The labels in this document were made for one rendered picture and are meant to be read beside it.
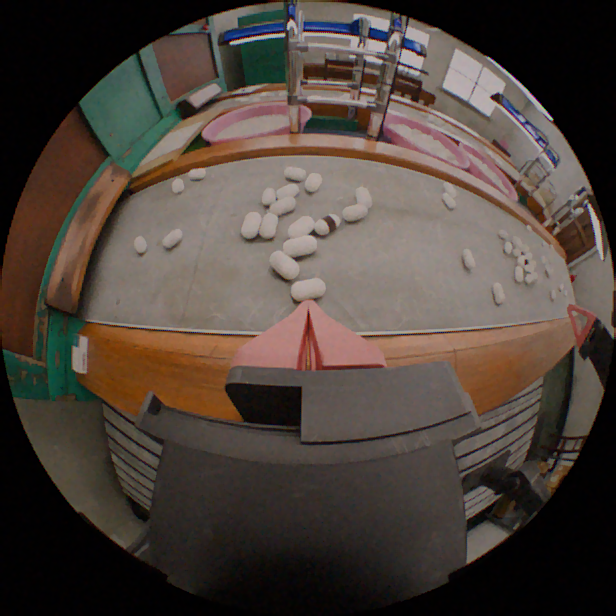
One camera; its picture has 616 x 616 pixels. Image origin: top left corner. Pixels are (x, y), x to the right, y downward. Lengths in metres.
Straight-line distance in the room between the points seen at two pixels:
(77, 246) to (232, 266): 0.31
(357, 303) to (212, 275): 0.17
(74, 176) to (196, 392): 0.47
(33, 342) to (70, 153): 0.34
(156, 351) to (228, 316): 0.09
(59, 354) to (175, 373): 0.30
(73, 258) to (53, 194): 0.16
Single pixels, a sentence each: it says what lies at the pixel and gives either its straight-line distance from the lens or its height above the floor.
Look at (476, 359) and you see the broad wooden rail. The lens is 0.27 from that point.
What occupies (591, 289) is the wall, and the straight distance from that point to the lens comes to 4.84.
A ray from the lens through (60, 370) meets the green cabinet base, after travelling 0.45.
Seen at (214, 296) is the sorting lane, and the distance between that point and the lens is 0.23.
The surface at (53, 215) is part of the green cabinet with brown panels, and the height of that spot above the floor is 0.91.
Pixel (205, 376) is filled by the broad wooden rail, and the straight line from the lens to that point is 0.20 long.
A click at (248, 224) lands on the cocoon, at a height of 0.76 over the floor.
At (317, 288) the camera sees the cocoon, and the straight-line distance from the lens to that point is 0.19.
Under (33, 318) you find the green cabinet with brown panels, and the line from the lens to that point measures 0.44.
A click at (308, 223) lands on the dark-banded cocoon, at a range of 0.23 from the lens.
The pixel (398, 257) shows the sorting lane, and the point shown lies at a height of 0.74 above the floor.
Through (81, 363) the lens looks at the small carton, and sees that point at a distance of 0.39.
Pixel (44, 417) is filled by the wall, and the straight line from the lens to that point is 1.54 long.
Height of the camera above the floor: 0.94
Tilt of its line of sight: 76 degrees down
